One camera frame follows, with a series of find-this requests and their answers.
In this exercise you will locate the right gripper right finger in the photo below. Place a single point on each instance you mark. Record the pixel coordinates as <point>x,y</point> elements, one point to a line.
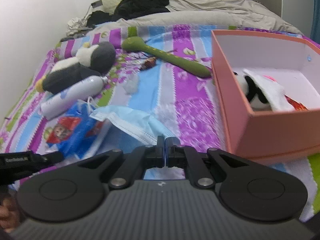
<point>188,159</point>

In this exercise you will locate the blue face mask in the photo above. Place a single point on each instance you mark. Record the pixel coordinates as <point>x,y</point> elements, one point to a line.
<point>140,125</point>

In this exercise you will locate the grey white penguin plush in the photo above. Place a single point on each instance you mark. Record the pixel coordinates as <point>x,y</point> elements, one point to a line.
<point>90,60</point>

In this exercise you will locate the wall socket panel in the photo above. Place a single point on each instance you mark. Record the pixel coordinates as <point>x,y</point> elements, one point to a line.
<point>96,4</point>

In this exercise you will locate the green plush stick toy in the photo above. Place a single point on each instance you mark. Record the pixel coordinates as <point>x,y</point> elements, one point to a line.
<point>136,43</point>

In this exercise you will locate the black garment near wall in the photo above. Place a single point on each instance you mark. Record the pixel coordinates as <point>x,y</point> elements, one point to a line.
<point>98,17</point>

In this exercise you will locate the black clothes pile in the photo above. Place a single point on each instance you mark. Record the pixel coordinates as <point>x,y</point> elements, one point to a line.
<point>130,9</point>

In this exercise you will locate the blue cartoon plastic bag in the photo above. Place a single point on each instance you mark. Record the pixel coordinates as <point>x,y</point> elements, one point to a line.
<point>76,134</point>

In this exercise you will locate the grey duvet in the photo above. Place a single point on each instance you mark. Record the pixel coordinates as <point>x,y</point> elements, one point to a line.
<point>239,13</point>

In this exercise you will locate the white cloth on nightstand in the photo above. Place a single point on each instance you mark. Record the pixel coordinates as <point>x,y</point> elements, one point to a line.
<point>75,25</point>

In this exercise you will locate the blue curtain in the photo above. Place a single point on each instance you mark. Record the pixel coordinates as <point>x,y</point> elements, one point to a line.
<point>315,30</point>

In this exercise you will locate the red foil snack packet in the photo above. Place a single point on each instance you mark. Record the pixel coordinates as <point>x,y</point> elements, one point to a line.
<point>297,105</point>

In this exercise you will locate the white knitted cloth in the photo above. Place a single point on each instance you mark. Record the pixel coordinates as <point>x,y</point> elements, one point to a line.
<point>274,92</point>

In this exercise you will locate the white spray bottle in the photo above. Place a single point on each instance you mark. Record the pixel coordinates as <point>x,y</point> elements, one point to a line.
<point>63,100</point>

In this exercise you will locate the person's left hand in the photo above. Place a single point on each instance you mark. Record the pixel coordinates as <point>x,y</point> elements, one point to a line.
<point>10,217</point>

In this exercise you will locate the yellow pink bird toy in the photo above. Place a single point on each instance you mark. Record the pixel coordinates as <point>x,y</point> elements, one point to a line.
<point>269,78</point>

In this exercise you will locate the small panda plush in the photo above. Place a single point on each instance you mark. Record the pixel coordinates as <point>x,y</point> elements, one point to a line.
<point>253,93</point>

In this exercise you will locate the pink cardboard box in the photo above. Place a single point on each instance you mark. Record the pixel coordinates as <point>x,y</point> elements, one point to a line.
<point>267,136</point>

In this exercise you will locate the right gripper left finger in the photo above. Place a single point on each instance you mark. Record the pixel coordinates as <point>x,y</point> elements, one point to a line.
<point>136,163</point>

